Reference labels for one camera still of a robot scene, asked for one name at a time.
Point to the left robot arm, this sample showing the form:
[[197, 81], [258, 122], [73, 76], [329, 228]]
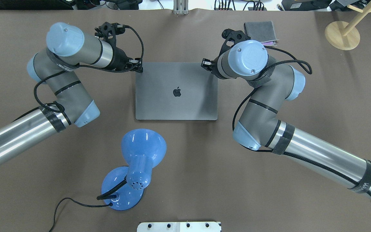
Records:
[[62, 100]]

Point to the grey laptop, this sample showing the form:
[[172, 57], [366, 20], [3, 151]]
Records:
[[175, 91]]

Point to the aluminium frame post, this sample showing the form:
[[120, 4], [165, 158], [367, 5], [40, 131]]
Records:
[[180, 7]]

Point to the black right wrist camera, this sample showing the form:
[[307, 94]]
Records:
[[232, 38]]

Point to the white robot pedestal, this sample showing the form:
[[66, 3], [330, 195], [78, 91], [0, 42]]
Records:
[[193, 226]]

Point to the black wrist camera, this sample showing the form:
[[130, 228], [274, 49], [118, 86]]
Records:
[[232, 38], [108, 32]]

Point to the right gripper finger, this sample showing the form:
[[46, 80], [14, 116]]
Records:
[[208, 66], [207, 62]]

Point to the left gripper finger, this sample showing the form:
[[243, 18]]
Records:
[[135, 61], [138, 69]]

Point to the blue desk lamp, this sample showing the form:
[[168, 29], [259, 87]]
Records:
[[123, 187]]

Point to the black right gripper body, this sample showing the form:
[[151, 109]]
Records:
[[207, 63]]

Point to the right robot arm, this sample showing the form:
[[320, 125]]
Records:
[[273, 83]]

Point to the wooden cup stand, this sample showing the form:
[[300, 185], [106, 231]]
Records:
[[344, 35]]

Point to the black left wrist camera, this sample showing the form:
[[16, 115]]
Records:
[[108, 32]]

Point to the folded grey cloth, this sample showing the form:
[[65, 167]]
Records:
[[263, 32]]

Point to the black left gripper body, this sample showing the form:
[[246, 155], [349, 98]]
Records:
[[119, 58]]

